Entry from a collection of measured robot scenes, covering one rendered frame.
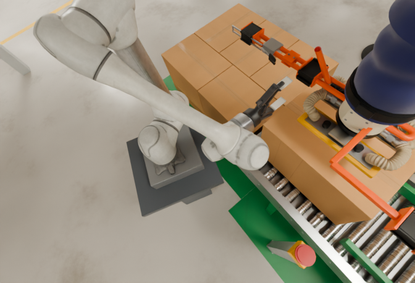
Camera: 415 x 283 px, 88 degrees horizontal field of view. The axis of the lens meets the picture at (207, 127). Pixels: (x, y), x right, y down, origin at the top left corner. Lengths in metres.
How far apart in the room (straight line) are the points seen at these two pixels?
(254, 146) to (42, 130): 2.89
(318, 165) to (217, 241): 1.16
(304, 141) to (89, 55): 0.96
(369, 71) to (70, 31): 0.82
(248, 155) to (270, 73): 1.37
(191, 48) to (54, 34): 1.61
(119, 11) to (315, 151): 0.98
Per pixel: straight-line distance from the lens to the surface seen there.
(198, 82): 1.89
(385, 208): 0.84
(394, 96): 0.76
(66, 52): 0.70
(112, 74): 0.69
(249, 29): 1.15
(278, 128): 1.17
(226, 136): 0.62
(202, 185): 1.28
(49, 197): 2.78
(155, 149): 1.06
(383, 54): 0.72
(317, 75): 0.98
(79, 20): 0.72
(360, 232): 1.57
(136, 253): 2.18
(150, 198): 1.36
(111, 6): 0.76
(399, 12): 0.68
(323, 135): 1.00
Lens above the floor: 1.98
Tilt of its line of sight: 61 degrees down
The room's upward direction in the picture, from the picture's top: 18 degrees counter-clockwise
